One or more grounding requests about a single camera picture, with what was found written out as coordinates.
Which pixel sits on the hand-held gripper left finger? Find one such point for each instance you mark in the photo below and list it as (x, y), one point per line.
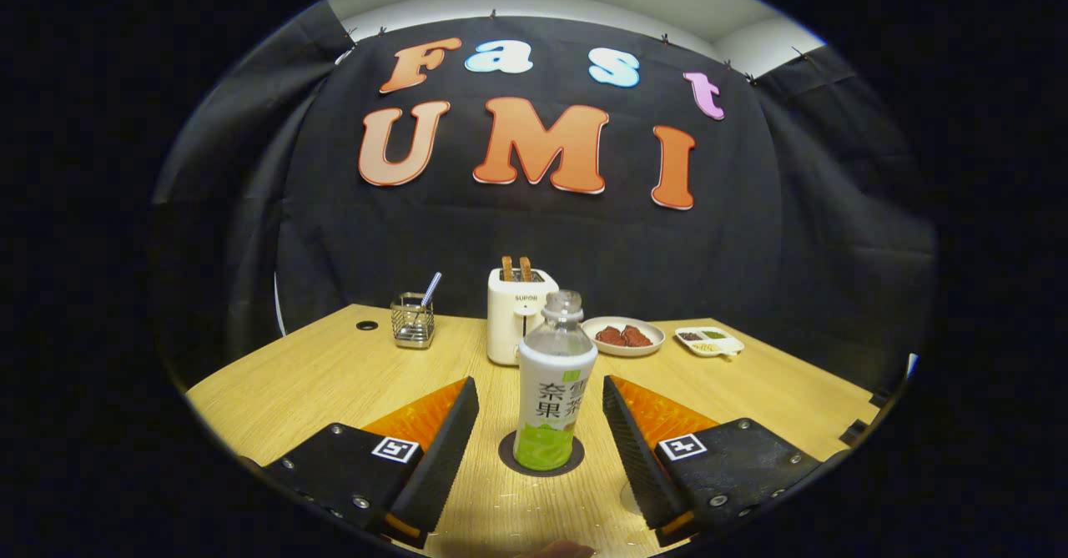
(438, 458)

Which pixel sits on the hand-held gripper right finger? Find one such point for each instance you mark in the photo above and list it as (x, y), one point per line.
(638, 458)

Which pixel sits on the dark brown round coaster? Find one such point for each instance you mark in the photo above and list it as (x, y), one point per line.
(506, 455)

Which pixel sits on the clear juice bottle white label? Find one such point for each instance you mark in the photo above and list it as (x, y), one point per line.
(555, 391)

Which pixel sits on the round white plate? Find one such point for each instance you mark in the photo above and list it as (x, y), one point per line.
(622, 351)

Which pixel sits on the red meat piece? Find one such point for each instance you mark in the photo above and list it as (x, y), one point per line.
(610, 336)
(638, 337)

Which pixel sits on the wooden table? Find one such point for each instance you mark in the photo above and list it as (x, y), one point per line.
(334, 374)

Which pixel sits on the white divided condiment dish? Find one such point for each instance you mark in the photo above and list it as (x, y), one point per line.
(709, 342)

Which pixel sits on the white toaster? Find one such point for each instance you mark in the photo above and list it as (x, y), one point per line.
(509, 324)

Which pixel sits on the metal spoon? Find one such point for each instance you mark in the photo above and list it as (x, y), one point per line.
(430, 289)

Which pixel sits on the toast slice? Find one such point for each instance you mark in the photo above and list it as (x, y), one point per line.
(507, 268)
(526, 268)

